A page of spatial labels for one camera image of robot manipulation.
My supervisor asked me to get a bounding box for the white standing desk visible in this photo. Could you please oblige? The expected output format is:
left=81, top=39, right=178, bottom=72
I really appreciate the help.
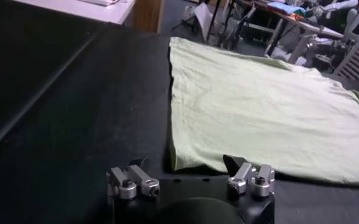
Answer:
left=239, top=0, right=345, bottom=65

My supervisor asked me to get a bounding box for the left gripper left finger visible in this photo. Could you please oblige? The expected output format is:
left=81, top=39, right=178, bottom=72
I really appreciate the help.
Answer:
left=105, top=155, right=161, bottom=201

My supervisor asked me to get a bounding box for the wooden partition screen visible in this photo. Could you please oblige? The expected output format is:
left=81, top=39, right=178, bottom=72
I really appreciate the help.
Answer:
left=123, top=0, right=165, bottom=33

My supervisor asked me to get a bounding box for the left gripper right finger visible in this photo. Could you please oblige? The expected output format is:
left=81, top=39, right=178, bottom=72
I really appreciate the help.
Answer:
left=222, top=154, right=276, bottom=198

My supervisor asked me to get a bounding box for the white leaning panel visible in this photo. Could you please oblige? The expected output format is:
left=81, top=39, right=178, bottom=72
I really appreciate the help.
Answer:
left=193, top=2, right=220, bottom=43

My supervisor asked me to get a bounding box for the white air cooler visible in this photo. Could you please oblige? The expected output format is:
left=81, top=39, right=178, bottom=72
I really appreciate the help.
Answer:
left=331, top=5, right=359, bottom=85

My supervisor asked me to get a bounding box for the light green t-shirt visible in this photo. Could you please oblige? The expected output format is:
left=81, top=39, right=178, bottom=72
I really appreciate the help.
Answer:
left=168, top=36, right=359, bottom=187

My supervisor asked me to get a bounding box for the colourful cloth pile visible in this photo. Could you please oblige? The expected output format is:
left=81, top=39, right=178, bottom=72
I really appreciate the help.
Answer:
left=266, top=1, right=307, bottom=21

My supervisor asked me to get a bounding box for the white side table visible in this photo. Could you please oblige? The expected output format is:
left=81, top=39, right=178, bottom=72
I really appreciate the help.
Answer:
left=14, top=0, right=137, bottom=26

